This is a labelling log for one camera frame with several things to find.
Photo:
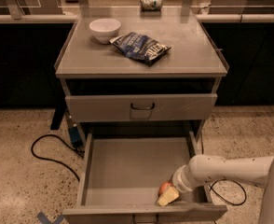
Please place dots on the grey drawer cabinet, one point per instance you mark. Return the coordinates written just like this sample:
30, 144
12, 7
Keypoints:
103, 85

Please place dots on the crumpled white green can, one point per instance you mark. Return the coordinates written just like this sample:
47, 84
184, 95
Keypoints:
151, 5

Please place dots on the black drawer handle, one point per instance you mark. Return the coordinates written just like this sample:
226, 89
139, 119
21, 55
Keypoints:
142, 107
145, 219

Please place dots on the black top drawer handle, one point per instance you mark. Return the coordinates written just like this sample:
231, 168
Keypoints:
142, 107

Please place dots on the blue power box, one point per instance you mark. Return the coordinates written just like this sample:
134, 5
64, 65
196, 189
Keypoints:
75, 137

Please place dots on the closed top drawer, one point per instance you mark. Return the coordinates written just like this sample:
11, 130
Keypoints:
111, 108

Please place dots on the white ceramic bowl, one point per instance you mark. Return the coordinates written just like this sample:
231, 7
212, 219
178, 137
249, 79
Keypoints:
103, 30

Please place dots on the blue chip bag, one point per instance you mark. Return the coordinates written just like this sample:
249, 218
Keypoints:
140, 48

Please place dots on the red apple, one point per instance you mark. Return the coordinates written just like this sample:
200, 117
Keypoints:
163, 187

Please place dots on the open middle drawer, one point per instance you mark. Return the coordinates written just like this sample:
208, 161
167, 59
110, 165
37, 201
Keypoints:
121, 177

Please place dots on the black middle drawer handle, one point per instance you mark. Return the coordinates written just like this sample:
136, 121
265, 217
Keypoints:
145, 219

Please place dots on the long dark counter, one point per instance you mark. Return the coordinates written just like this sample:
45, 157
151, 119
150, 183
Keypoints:
30, 54

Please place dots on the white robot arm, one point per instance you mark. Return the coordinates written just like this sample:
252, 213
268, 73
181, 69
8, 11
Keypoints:
205, 169

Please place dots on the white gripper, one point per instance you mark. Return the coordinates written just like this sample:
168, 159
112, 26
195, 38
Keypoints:
182, 182

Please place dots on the blue tape cross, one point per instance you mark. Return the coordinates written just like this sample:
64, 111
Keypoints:
44, 219

